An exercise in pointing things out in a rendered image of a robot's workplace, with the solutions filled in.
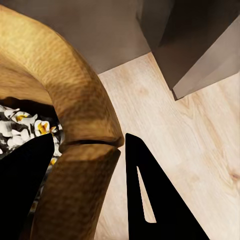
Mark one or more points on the popcorn bag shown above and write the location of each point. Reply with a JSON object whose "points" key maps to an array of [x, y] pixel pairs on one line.
{"points": [[43, 74]]}

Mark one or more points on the fridge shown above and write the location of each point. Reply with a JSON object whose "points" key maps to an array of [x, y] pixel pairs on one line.
{"points": [[200, 45]]}

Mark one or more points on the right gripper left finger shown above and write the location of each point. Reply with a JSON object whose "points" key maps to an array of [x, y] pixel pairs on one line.
{"points": [[22, 173]]}

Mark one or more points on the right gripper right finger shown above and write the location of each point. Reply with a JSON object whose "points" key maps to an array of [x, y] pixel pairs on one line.
{"points": [[174, 220]]}

